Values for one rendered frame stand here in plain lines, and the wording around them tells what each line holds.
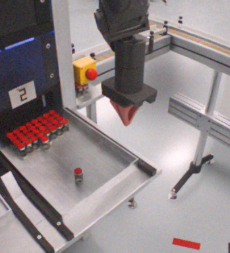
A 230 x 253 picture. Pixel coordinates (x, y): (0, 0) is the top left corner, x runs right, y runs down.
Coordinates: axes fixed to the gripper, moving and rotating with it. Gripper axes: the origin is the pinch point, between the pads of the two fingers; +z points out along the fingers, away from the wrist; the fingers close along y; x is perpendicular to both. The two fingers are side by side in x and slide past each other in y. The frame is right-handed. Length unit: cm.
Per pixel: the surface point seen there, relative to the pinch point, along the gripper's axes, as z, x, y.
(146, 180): 20.2, -4.4, -3.9
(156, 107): 110, -134, 91
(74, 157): 20.1, 4.3, 16.0
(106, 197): 20.2, 7.2, -0.7
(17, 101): 8.0, 9.5, 35.8
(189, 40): 16, -83, 37
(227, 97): 74, -143, 33
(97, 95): 20.7, -22.0, 36.6
